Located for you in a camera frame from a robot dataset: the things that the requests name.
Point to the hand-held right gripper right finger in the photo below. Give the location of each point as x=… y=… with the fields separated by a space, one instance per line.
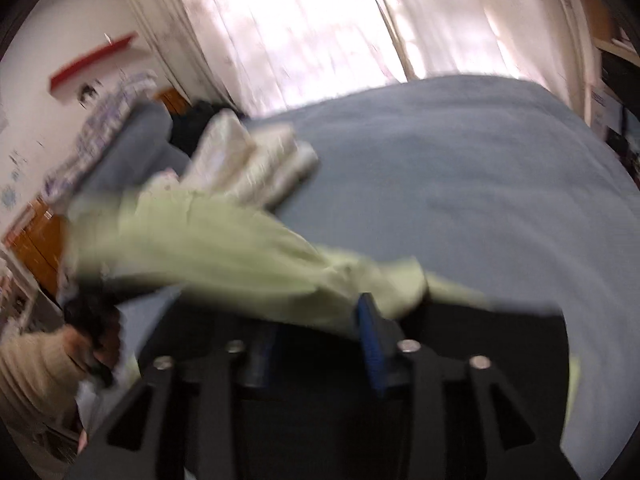
x=372 y=350

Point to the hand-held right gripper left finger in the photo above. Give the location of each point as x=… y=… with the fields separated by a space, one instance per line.
x=260 y=357

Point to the green and black hooded jacket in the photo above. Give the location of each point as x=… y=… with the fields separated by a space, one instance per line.
x=225 y=260

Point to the person's left forearm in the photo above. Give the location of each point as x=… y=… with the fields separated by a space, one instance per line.
x=35 y=380

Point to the person's left hand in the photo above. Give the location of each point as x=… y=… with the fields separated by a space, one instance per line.
x=80 y=350

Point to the brown wooden cabinet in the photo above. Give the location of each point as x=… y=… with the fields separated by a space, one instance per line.
x=37 y=245

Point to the grey folded cloth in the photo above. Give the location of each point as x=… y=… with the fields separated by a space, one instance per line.
x=135 y=145

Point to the blue-grey bed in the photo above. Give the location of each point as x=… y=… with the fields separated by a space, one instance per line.
x=450 y=185

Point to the floral patterned blanket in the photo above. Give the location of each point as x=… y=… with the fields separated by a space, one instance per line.
x=95 y=130

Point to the folded white puffy jacket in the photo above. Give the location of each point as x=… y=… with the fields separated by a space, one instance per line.
x=245 y=160

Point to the white patterned curtain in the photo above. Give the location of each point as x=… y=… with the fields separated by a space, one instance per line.
x=280 y=30
x=475 y=15

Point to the wooden shelf unit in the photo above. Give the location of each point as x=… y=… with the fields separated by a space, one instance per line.
x=612 y=35

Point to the red wall shelf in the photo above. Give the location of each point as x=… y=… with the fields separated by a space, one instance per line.
x=90 y=62

